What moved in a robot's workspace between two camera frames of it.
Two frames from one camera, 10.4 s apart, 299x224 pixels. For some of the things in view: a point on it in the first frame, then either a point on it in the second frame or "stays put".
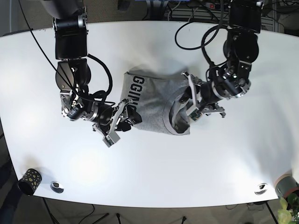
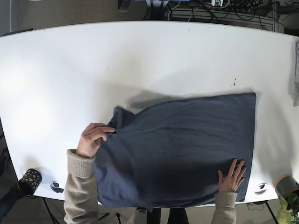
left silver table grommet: [55, 187] stays put
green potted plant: [291, 216] stays put
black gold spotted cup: [30, 182] stays put
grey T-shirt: [159, 98] to [296, 88]
